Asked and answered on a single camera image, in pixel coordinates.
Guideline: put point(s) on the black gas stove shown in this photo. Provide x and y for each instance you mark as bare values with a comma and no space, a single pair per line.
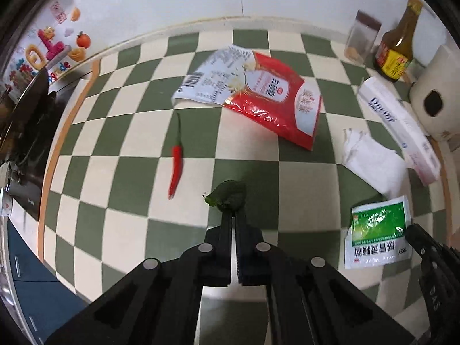
28,125

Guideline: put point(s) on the brown sauce bottle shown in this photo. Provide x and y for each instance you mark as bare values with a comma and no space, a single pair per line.
397,48

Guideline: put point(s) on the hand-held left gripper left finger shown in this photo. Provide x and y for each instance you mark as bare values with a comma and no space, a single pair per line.
227,231

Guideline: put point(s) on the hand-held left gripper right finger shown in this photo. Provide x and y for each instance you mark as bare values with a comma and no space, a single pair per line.
240,231

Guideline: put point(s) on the green and white sachet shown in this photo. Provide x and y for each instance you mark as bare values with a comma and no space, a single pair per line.
377,233

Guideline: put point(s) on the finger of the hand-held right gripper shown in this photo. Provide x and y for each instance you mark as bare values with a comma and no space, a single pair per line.
422,240

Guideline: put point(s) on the paper towel roll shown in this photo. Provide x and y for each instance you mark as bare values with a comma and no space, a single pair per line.
436,97

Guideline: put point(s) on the red and white food bag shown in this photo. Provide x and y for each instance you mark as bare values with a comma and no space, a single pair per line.
266,90

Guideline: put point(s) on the colourful wall sticker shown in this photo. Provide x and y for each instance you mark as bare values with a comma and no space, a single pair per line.
46,46

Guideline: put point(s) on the crumpled white tissue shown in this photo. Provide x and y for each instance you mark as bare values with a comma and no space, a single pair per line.
373,161

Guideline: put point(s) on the blue cabinet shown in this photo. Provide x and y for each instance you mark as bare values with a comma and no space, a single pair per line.
32,287

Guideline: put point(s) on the clear jar with brown lid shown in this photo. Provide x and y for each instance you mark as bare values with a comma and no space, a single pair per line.
361,37

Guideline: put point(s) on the white toothpaste box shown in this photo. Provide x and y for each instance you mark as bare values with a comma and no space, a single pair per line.
399,122

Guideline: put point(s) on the red chili pepper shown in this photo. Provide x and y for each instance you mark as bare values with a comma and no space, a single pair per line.
176,167

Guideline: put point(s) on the green and cream checkered mat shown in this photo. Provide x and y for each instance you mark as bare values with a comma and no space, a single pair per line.
118,172

